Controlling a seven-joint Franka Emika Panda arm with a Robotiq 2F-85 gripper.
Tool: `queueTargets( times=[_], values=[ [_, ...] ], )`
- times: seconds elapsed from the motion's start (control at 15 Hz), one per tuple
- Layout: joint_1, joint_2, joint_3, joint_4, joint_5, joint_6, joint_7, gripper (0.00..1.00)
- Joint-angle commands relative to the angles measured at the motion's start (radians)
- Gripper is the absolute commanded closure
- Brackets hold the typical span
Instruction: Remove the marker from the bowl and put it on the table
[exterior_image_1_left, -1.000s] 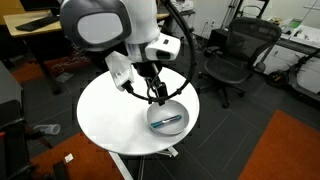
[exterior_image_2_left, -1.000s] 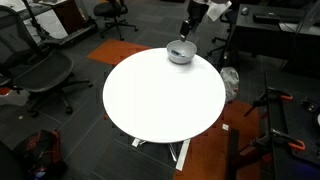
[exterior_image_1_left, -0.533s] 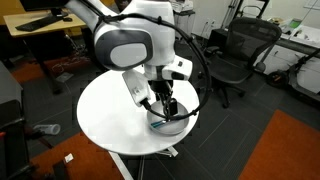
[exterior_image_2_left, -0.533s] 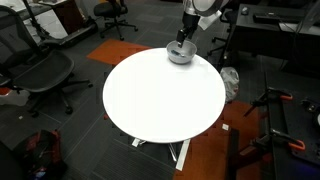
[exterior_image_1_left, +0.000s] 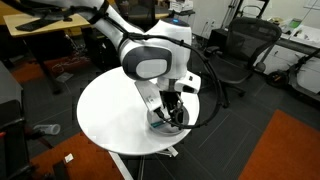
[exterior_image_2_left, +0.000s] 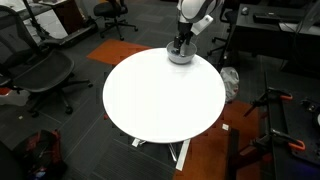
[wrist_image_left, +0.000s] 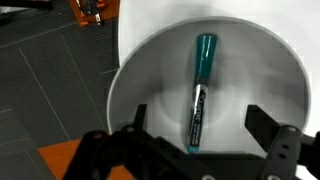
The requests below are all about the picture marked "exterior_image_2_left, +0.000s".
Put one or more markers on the white cabinet desk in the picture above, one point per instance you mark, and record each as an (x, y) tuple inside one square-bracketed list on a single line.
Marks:
[(51, 23)]

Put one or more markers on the black desk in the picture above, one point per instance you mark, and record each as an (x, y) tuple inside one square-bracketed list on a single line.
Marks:
[(266, 31)]

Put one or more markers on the black electric scooter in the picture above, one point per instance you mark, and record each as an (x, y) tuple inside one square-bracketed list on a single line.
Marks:
[(71, 36)]

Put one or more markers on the teal marker with black cap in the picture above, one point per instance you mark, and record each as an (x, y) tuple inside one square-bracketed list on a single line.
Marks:
[(174, 52)]

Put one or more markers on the black mesh office chair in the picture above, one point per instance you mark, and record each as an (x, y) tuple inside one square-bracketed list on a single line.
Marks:
[(43, 71)]

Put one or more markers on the brown wooden cabinet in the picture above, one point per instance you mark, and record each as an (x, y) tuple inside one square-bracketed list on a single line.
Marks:
[(68, 13)]

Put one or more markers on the black computer keyboard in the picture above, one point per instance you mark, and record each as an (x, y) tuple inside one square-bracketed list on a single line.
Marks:
[(267, 17)]

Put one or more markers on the small white paper scrap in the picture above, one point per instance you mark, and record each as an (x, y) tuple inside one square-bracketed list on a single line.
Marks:
[(20, 117), (225, 127)]

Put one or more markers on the black metal post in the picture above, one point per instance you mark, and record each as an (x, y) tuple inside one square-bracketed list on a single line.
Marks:
[(233, 153)]

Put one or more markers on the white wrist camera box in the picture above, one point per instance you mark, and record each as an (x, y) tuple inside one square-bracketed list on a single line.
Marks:
[(202, 25)]

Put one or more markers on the black round mount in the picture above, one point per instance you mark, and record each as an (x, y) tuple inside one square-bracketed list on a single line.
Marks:
[(313, 111)]

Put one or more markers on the white round bowl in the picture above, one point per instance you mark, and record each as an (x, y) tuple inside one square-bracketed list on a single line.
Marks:
[(181, 59)]

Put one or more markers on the white metal table base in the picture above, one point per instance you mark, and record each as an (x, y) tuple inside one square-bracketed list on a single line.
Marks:
[(183, 155)]

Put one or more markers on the black perforated breadboard table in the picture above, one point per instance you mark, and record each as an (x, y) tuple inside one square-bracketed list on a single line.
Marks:
[(293, 126)]

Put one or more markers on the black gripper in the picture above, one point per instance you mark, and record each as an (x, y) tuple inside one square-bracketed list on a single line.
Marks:
[(185, 30)]

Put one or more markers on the red black bag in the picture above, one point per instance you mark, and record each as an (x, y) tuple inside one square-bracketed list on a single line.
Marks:
[(50, 146)]

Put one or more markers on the white translucent plastic bag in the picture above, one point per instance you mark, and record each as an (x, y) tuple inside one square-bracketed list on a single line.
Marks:
[(230, 83)]

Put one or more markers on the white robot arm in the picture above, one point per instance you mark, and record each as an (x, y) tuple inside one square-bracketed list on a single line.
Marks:
[(196, 10)]

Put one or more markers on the grey computer mouse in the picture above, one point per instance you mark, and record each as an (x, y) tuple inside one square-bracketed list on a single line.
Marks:
[(245, 10)]

